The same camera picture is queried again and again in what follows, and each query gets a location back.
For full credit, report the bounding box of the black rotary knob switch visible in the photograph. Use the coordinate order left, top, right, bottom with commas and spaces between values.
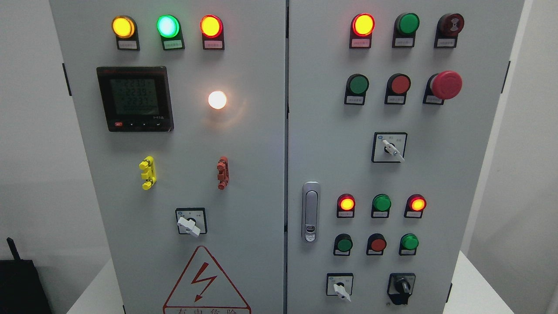
387, 273, 416, 305

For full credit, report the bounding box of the red terminal connector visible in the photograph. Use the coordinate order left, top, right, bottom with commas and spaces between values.
216, 156, 229, 190

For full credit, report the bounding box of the red lit indicator middle left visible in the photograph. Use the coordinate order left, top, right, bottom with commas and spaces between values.
336, 193, 356, 218

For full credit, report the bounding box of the red lit indicator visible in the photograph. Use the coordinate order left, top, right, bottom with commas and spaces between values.
336, 193, 356, 218
349, 13, 375, 48

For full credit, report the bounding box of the white lit indicator lamp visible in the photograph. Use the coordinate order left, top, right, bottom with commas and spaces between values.
208, 91, 228, 110

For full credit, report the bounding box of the green push button upper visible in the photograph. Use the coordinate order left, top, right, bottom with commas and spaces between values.
344, 73, 370, 106

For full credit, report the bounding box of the green push button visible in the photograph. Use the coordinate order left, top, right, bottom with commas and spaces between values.
344, 73, 370, 106
333, 234, 354, 256

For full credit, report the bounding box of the green push button lower left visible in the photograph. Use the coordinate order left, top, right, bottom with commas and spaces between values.
333, 234, 354, 256

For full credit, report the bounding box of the grey left cabinet door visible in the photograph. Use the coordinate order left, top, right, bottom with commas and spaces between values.
50, 0, 286, 314

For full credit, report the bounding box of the grey cabinet door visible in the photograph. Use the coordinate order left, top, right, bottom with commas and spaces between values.
285, 0, 524, 314
50, 0, 286, 314

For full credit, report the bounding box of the green indicator middle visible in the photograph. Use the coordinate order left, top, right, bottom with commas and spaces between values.
371, 194, 392, 218

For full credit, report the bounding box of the grey right cabinet door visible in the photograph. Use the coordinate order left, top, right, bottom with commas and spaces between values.
285, 0, 524, 314

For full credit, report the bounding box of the red push button lower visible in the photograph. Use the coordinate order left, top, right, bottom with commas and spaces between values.
366, 234, 387, 255

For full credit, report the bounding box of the red push button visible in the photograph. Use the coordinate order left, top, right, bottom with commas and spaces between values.
384, 73, 411, 105
366, 234, 387, 255

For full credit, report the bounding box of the yellow terminal connector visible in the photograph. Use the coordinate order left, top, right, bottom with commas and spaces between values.
138, 155, 157, 190

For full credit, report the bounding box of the red push button upper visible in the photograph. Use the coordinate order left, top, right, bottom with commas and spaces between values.
384, 73, 411, 105

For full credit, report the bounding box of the red indicator middle right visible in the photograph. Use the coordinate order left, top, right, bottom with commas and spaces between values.
403, 194, 427, 218

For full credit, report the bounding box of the red indicator light left door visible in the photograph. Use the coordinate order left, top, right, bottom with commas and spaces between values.
200, 14, 225, 50

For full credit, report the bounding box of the red high voltage warning sticker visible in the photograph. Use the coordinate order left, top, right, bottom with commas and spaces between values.
162, 245, 252, 314

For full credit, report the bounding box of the black digital power meter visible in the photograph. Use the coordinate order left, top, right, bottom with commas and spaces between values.
96, 66, 174, 133

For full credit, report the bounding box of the green indicator lower right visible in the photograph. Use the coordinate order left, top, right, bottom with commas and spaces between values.
398, 233, 420, 256

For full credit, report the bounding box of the red lit indicator top right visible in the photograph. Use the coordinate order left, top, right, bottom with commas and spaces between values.
349, 13, 375, 48

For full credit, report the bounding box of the green lit indicator light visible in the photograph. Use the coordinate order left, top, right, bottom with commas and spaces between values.
156, 14, 185, 51

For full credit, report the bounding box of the red emergency stop mushroom button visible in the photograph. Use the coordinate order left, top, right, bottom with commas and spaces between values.
423, 70, 463, 105

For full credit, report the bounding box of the green indicator top right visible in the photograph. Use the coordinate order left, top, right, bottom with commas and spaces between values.
392, 12, 420, 48

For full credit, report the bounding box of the yellow indicator light top left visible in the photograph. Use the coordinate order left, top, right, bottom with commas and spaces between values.
112, 15, 140, 51

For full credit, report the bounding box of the dark red buzzer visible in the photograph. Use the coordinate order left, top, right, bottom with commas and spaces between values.
434, 13, 464, 48

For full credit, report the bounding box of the black device with antenna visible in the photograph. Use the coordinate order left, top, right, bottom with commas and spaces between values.
0, 237, 52, 314

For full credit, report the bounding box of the silver door latch handle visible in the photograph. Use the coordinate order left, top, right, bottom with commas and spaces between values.
301, 181, 321, 243

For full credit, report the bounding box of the white selector switch left door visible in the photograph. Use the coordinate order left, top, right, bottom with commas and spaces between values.
175, 208, 208, 237

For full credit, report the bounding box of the white selector switch upper right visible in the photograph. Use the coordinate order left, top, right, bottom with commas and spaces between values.
371, 133, 407, 163

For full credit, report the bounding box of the white selector switch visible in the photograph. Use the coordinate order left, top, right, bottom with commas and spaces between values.
371, 133, 407, 163
326, 273, 354, 302

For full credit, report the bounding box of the white selector switch lower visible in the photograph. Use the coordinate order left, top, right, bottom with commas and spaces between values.
326, 273, 354, 302

